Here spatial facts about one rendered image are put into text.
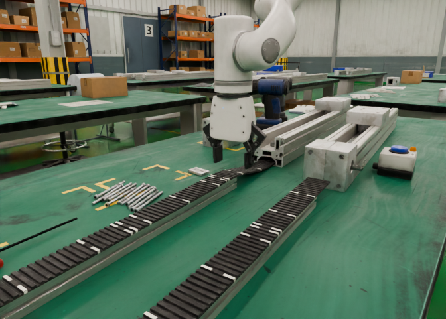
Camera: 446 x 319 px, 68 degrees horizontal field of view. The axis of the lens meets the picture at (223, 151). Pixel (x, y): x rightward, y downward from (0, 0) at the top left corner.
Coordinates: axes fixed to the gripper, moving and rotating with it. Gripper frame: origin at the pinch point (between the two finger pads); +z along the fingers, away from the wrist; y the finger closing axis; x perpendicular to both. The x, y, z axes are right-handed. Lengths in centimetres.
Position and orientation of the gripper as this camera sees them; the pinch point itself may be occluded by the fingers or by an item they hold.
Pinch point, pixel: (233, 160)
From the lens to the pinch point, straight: 78.7
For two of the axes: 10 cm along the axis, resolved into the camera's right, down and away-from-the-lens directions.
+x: 5.4, -2.3, 8.1
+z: 0.0, 9.6, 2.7
